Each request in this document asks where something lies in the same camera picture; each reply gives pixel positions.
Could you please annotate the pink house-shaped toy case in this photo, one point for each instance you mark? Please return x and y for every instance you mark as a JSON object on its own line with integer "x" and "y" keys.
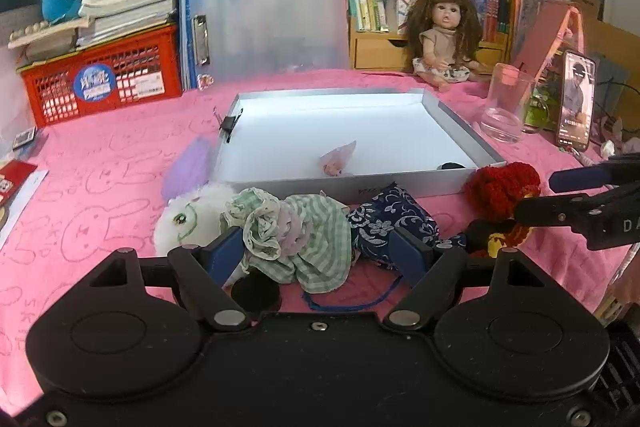
{"x": 542, "y": 37}

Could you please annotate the red envelope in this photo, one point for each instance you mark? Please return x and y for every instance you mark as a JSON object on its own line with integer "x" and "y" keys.
{"x": 15, "y": 179}

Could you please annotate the blue clip folder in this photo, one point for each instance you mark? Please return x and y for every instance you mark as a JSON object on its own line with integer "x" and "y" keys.
{"x": 200, "y": 39}

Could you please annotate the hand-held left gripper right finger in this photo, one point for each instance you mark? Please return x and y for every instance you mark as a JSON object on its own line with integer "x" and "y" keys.
{"x": 407, "y": 257}

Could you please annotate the smartphone with lit screen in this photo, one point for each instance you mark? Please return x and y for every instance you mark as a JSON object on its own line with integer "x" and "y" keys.
{"x": 577, "y": 97}

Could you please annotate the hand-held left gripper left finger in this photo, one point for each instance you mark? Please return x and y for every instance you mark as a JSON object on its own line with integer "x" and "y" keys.
{"x": 227, "y": 252}

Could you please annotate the black round object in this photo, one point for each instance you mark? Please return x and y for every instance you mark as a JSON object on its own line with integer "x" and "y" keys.
{"x": 255, "y": 294}

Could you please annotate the pink bunny-print towel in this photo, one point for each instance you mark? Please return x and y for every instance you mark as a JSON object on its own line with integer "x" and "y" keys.
{"x": 125, "y": 187}

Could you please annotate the wooden drawer organizer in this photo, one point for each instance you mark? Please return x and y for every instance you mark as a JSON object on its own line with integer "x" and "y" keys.
{"x": 375, "y": 52}

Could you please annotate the small dark card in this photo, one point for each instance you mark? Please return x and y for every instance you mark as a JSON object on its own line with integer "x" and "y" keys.
{"x": 24, "y": 139}

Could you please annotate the red crocheted toy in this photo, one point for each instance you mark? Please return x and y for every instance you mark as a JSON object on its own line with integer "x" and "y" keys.
{"x": 500, "y": 187}

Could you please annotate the white paper sheet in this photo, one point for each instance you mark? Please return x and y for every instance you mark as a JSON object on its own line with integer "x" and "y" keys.
{"x": 22, "y": 207}

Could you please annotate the red yellow crocheted snake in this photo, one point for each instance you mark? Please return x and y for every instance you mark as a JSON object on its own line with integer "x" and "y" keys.
{"x": 492, "y": 243}

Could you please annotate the black binder clip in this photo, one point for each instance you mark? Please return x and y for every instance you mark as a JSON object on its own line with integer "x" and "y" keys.
{"x": 227, "y": 124}

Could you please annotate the blue floral fabric pouch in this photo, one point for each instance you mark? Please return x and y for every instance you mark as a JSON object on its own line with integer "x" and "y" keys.
{"x": 390, "y": 212}

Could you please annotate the brown cardboard sheet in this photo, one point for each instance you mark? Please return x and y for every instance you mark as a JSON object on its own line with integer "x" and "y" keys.
{"x": 615, "y": 42}

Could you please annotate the brown-haired baby doll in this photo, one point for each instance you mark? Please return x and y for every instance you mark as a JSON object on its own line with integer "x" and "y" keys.
{"x": 445, "y": 42}

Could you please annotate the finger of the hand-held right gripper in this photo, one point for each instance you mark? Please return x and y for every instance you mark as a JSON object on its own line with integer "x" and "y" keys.
{"x": 580, "y": 178}
{"x": 550, "y": 209}

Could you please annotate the clear glass cup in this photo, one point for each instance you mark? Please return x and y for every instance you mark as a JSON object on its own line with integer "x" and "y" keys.
{"x": 505, "y": 107}

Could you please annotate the small pink packet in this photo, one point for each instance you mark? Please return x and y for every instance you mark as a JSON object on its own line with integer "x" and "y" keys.
{"x": 337, "y": 159}

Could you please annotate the black round disc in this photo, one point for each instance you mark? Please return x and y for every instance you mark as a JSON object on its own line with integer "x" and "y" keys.
{"x": 450, "y": 166}

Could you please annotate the white bunny plush green dress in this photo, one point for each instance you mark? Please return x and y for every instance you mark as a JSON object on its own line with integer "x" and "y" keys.
{"x": 300, "y": 227}

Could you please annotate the clear plastic file folder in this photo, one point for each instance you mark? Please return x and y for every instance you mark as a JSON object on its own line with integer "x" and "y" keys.
{"x": 270, "y": 32}

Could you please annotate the red plastic crate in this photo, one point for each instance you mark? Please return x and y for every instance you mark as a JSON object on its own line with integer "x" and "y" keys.
{"x": 60, "y": 82}

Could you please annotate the white cardboard box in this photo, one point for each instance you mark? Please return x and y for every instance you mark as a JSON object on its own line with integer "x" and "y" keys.
{"x": 325, "y": 122}

